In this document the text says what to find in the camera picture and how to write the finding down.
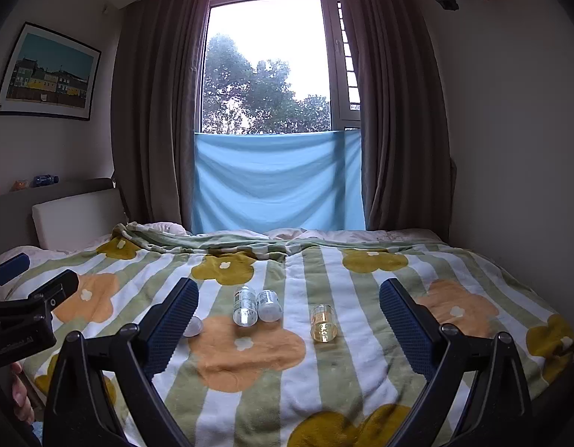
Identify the window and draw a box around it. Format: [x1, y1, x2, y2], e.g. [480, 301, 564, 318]
[199, 0, 363, 136]

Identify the framed wall picture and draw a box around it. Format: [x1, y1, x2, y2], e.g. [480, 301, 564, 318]
[0, 21, 102, 122]

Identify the white headboard cushion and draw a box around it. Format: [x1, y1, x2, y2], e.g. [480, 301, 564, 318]
[32, 187, 129, 251]

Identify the grey-brown curtain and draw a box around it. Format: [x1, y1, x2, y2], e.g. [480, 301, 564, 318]
[111, 0, 212, 236]
[339, 0, 457, 245]

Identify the person's left hand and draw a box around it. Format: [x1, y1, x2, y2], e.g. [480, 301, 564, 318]
[9, 362, 37, 425]

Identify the white capped small bottle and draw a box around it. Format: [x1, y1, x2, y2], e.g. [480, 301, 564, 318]
[256, 289, 283, 323]

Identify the striped floral blanket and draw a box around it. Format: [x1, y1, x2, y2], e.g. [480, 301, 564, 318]
[0, 222, 574, 447]

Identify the clear plastic bottle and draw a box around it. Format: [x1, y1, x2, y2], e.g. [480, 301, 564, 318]
[232, 284, 260, 327]

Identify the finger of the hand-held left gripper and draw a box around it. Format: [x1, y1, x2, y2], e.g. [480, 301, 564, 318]
[0, 252, 31, 289]
[0, 269, 80, 320]

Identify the grey bed headboard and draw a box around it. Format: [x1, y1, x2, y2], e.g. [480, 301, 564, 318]
[0, 177, 126, 261]

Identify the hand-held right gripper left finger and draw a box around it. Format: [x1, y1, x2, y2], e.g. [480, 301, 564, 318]
[42, 278, 199, 447]

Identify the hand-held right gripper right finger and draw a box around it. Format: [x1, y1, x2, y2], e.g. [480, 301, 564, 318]
[379, 278, 535, 447]

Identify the small white round object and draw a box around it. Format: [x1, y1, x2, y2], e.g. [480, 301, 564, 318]
[182, 315, 204, 339]

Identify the light blue cloth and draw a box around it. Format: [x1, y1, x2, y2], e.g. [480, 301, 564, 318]
[192, 129, 367, 235]

